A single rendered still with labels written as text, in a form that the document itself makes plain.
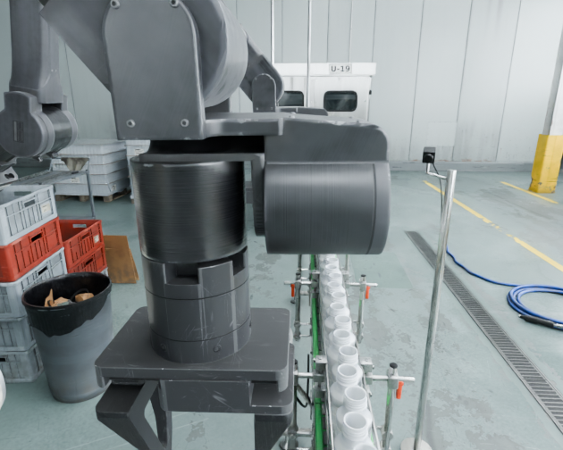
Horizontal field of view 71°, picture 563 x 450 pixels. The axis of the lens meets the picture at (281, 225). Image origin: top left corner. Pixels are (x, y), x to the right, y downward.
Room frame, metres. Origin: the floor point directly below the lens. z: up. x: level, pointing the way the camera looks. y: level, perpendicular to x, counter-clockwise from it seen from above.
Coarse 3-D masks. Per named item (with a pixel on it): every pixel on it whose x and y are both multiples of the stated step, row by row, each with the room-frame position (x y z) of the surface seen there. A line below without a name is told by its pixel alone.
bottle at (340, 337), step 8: (336, 336) 0.73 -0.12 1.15; (344, 336) 0.73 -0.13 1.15; (336, 344) 0.71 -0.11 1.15; (344, 344) 0.70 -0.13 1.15; (328, 352) 0.71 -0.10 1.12; (336, 352) 0.70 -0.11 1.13; (328, 360) 0.71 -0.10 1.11; (336, 360) 0.69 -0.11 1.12; (328, 368) 0.71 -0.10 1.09; (328, 376) 0.70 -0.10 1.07
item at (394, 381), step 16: (368, 288) 1.13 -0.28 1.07; (304, 336) 1.13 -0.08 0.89; (320, 368) 0.69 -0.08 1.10; (368, 368) 0.68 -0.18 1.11; (320, 384) 0.70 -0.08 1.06; (368, 384) 0.68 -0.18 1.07; (400, 384) 0.68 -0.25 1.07; (288, 432) 0.69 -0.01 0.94; (304, 432) 0.69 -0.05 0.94; (384, 432) 0.68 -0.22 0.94; (288, 448) 0.69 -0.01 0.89; (304, 448) 0.69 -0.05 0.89; (384, 448) 0.68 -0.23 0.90
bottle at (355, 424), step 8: (344, 416) 0.49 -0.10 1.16; (352, 416) 0.50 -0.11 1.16; (360, 416) 0.49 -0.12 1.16; (344, 424) 0.48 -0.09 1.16; (352, 424) 0.50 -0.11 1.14; (360, 424) 0.49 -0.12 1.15; (344, 432) 0.48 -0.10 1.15; (352, 432) 0.47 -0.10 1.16; (360, 432) 0.46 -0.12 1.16; (336, 440) 0.49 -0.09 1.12; (344, 440) 0.47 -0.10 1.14; (352, 440) 0.46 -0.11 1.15; (360, 440) 0.46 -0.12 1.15; (368, 440) 0.48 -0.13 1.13; (336, 448) 0.47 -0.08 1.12; (344, 448) 0.47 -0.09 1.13; (352, 448) 0.46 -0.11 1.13
